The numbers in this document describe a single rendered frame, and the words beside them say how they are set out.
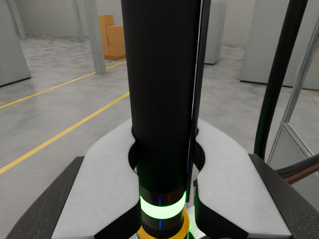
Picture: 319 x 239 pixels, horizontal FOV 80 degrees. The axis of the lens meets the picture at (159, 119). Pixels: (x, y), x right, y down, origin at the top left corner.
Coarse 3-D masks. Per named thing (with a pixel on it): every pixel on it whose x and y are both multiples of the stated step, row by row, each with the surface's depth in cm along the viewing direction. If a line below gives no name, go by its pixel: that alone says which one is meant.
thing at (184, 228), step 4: (184, 208) 16; (184, 212) 16; (184, 216) 15; (184, 220) 15; (188, 220) 15; (184, 224) 15; (188, 224) 15; (140, 228) 14; (184, 228) 14; (140, 232) 14; (144, 232) 14; (180, 232) 14; (184, 232) 14; (140, 236) 14; (144, 236) 14; (148, 236) 14; (176, 236) 14; (180, 236) 14; (184, 236) 14
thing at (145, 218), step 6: (144, 216) 13; (180, 216) 13; (150, 222) 13; (156, 222) 13; (162, 222) 13; (168, 222) 13; (174, 222) 13; (156, 228) 13; (162, 228) 13; (168, 228) 13
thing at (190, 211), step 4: (188, 208) 19; (192, 208) 19; (188, 212) 19; (192, 212) 19; (188, 232) 18; (192, 232) 17; (196, 232) 17; (200, 232) 17; (188, 236) 18; (192, 236) 17; (196, 236) 17; (200, 236) 17; (204, 236) 17
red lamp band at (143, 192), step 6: (186, 180) 12; (144, 192) 12; (150, 192) 12; (174, 192) 12; (180, 192) 12; (144, 198) 12; (150, 198) 12; (156, 198) 12; (162, 198) 12; (168, 198) 12; (174, 198) 12; (180, 198) 12; (156, 204) 12; (162, 204) 12; (168, 204) 12
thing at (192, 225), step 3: (189, 216) 18; (192, 216) 18; (189, 219) 18; (192, 219) 18; (189, 222) 18; (192, 222) 18; (195, 222) 18; (189, 225) 17; (192, 225) 17; (195, 225) 17; (189, 228) 17; (192, 228) 17; (195, 228) 17; (189, 231) 17; (189, 234) 17; (189, 237) 18
